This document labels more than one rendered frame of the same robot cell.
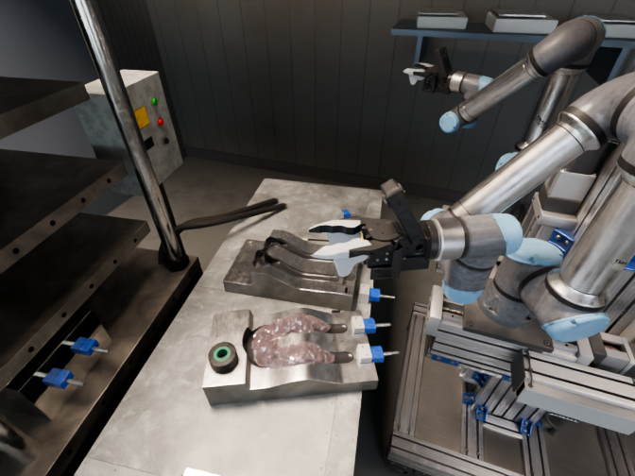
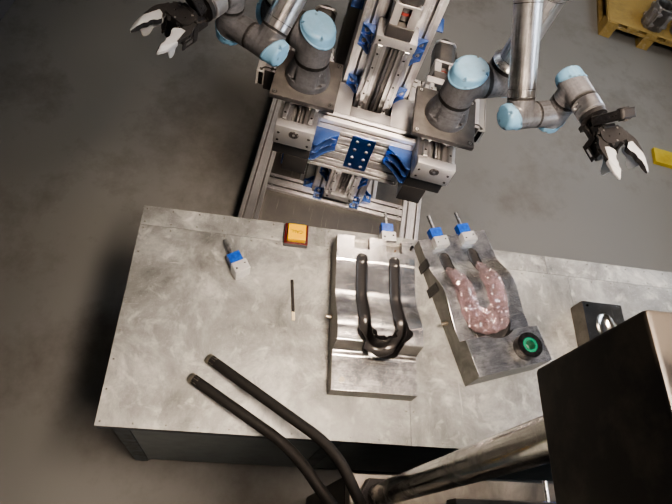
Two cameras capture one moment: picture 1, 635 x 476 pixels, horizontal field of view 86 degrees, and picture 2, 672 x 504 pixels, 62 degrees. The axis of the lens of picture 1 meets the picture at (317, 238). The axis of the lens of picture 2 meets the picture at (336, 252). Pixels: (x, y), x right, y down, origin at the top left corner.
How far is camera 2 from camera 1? 177 cm
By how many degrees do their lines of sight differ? 70
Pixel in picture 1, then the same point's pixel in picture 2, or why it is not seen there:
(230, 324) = (489, 354)
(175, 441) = not seen: hidden behind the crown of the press
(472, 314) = (460, 139)
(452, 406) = (360, 219)
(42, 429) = not seen: outside the picture
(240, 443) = (550, 335)
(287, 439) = (535, 300)
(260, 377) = (517, 319)
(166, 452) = not seen: hidden behind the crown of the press
